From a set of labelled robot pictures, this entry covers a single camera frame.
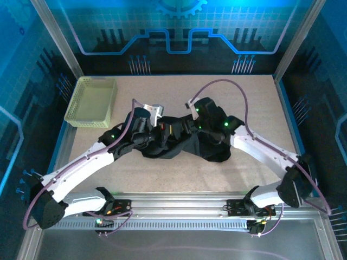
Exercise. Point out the aluminium frame post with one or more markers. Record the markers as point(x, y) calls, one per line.
point(295, 43)
point(62, 46)

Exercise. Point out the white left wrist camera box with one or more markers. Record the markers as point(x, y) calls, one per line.
point(153, 113)

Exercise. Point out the pale green perforated plastic basket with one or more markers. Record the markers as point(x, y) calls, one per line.
point(92, 103)

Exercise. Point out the grey metal panel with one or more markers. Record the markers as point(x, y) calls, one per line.
point(176, 243)

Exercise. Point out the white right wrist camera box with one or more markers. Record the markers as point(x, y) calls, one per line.
point(193, 111)

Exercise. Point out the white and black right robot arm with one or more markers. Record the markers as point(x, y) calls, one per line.
point(260, 151)

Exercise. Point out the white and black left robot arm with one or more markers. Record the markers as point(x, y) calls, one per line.
point(76, 168)

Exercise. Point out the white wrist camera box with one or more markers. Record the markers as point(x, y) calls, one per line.
point(193, 111)
point(153, 113)

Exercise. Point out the black t-shirt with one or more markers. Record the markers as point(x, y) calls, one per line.
point(189, 147)

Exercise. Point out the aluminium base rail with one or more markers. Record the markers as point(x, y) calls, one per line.
point(179, 205)

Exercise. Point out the black connector box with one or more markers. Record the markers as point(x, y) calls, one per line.
point(254, 228)
point(107, 224)

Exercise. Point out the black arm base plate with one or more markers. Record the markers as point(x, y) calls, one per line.
point(123, 207)
point(236, 208)

